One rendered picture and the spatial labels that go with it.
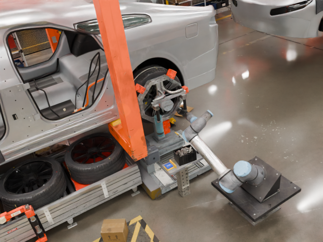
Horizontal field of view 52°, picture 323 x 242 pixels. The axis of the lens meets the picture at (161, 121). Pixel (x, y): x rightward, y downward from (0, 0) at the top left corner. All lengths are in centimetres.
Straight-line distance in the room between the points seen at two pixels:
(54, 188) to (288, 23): 391
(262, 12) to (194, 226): 345
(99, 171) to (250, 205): 155
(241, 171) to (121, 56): 146
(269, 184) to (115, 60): 178
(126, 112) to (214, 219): 139
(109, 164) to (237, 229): 144
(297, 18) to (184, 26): 209
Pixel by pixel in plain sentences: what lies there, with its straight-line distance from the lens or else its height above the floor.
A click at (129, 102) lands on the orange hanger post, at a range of 310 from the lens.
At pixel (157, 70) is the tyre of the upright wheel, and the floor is 117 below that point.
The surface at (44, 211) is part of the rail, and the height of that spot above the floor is 37.
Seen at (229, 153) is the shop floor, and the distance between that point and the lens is 425.
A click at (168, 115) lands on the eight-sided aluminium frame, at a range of 389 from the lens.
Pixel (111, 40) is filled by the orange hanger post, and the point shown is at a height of 182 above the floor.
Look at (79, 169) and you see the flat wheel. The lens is 363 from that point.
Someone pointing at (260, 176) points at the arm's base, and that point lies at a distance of 326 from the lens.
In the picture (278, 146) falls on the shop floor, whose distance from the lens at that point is 440.
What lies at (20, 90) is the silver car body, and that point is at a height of 143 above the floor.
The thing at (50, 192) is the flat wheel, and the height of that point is 44.
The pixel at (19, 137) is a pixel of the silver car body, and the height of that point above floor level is 97.
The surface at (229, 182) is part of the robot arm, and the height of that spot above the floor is 50.
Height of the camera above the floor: 270
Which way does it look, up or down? 33 degrees down
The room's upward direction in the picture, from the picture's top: 9 degrees counter-clockwise
